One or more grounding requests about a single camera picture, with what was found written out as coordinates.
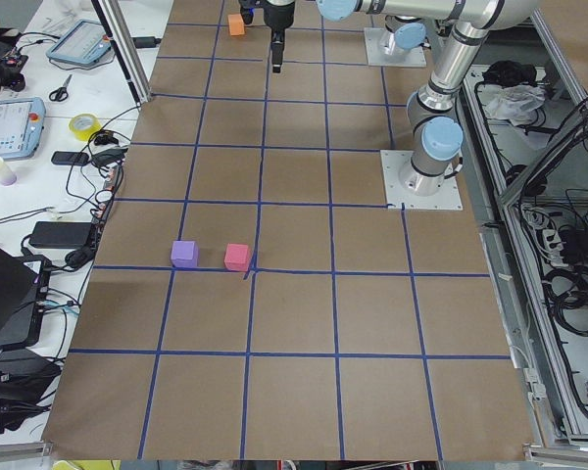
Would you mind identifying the lower teach pendant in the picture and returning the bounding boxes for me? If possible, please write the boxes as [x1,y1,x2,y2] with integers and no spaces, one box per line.
[0,97,46,160]

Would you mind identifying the black handled scissors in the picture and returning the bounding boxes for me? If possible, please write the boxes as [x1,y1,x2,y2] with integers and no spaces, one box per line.
[48,74,73,103]

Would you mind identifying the orange foam block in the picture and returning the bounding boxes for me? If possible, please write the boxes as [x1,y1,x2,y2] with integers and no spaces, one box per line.
[227,14,245,36]

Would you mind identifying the teach pendant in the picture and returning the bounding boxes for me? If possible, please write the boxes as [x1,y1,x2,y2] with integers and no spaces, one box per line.
[46,20,112,69]
[0,97,46,160]

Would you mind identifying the crumpled white cloth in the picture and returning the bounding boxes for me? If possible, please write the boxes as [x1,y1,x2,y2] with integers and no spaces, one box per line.
[484,85,546,125]

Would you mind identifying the black laptop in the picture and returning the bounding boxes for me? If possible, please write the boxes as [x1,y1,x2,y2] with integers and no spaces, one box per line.
[0,248,50,351]

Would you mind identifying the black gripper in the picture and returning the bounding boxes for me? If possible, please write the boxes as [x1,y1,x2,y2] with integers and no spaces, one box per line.
[263,0,294,73]

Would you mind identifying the brown paper grid mat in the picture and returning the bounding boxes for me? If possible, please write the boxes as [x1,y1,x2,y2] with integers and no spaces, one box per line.
[44,1,534,461]

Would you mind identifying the aluminium frame post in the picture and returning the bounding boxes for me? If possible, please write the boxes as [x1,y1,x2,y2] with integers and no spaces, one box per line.
[91,0,151,106]

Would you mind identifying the aluminium cable tray frame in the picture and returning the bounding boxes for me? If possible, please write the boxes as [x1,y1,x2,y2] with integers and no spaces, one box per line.
[463,1,588,450]

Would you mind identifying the upper teach pendant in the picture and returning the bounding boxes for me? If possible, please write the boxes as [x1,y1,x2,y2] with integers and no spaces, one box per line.
[46,20,112,69]

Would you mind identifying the black smartphone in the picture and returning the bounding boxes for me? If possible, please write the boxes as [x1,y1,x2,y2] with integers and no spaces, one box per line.
[51,151,89,166]

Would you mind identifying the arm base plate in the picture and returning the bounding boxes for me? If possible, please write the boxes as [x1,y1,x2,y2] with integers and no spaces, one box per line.
[380,150,463,211]
[364,23,426,68]

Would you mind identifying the purple foam block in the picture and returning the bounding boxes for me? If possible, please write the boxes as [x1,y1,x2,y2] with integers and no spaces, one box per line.
[171,240,199,268]

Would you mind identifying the yellow tape roll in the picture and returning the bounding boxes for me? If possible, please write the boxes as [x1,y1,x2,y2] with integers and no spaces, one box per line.
[69,113,102,142]

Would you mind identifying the pink foam block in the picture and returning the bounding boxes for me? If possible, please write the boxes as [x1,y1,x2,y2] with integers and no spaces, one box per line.
[224,243,252,272]

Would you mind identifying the black power brick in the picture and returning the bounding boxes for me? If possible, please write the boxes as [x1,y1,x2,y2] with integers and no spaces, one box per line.
[28,221,92,249]

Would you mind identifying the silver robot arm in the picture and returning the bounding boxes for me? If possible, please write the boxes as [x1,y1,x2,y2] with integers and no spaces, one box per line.
[381,15,426,56]
[317,0,539,197]

